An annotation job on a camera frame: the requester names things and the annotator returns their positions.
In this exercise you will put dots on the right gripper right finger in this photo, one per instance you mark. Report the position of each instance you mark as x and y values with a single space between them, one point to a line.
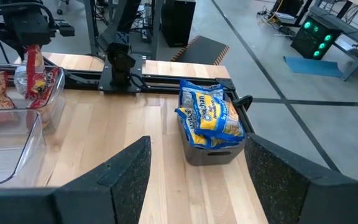
272 186

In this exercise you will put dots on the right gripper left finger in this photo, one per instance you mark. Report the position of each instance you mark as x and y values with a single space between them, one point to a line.
129 186

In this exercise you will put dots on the blue Maruchan ramen packet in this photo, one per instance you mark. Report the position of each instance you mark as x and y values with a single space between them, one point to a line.
216 115
202 85
191 130

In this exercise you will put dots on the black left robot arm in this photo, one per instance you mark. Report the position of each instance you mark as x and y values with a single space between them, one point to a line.
121 62

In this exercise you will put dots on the blue snack packets in tray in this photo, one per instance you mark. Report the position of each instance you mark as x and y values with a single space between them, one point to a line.
210 157

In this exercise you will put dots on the clear plastic bin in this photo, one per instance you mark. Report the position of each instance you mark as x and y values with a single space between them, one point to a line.
11 155
57 93

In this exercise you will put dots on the blue floor mat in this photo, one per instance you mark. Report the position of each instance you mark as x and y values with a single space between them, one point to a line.
312 67

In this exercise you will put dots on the black computer with green lights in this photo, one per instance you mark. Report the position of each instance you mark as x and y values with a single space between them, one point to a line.
306 43

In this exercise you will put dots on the black computer tower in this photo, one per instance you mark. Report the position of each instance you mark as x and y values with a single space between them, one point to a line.
179 21

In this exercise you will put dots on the hazard-striped black floor mat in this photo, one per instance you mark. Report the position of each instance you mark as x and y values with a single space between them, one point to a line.
200 49

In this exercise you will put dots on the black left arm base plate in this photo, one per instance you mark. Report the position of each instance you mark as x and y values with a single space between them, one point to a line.
104 87

